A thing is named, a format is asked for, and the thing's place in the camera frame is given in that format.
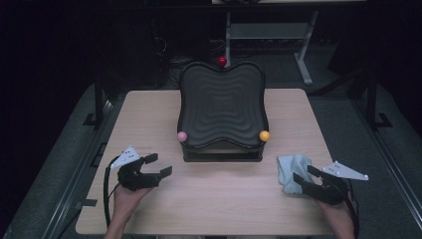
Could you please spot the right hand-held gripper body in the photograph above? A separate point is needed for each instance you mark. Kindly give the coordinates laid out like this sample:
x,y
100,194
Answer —
x,y
331,191

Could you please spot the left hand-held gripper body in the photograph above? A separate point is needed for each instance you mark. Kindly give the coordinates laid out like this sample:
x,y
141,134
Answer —
x,y
132,177

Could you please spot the light blue cloth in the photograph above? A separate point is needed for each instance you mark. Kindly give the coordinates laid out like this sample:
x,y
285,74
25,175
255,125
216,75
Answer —
x,y
290,166

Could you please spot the pink ball knob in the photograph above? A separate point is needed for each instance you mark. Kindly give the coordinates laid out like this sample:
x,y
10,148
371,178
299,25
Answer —
x,y
182,136

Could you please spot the yellow ball knob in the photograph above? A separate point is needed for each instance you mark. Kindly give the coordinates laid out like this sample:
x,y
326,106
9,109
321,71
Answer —
x,y
264,135

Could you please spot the black wavy board toy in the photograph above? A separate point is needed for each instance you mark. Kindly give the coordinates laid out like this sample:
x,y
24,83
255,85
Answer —
x,y
222,106

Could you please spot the person's right hand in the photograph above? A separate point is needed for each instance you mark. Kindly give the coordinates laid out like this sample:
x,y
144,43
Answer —
x,y
336,212

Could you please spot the person's left hand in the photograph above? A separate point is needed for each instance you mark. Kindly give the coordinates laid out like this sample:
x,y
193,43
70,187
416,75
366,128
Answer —
x,y
124,200

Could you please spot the black tape strip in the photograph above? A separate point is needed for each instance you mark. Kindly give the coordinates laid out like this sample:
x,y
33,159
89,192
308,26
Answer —
x,y
89,202

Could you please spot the red ball knob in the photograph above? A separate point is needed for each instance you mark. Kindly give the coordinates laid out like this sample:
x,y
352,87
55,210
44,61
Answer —
x,y
222,61

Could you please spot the grey metal stand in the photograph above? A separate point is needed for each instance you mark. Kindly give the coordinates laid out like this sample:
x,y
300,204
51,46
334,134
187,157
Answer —
x,y
265,31

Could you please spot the black table bracket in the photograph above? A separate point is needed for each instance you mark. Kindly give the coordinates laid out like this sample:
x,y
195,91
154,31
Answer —
x,y
98,155

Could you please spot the metal floor rail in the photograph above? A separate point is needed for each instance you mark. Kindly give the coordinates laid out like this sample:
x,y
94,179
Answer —
x,y
79,169
388,166

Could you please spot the black metal post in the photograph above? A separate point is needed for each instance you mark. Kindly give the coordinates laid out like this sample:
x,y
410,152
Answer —
x,y
372,99
98,99

